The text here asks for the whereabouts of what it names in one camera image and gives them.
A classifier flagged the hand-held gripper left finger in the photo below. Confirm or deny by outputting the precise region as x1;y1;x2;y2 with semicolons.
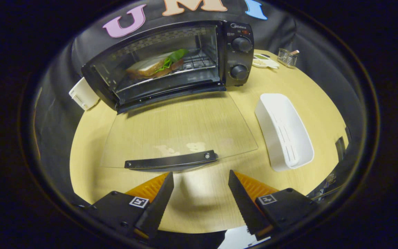
88;172;174;240

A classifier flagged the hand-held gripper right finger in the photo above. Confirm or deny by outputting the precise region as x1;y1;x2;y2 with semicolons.
228;169;319;239

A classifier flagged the sandwich with lettuce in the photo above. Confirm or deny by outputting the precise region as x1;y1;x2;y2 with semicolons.
126;48;189;79

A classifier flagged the black toaster oven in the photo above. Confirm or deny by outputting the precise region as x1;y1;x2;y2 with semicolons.
82;20;259;172

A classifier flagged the white bread toaster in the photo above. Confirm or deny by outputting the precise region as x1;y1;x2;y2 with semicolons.
68;77;100;111

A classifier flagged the white plastic tray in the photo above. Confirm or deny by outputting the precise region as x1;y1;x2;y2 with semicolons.
255;93;314;172

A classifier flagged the white divided spice dish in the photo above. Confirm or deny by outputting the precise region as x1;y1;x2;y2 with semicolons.
253;54;280;70

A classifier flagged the clear wire basket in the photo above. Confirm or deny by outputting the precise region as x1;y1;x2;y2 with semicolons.
277;48;300;68

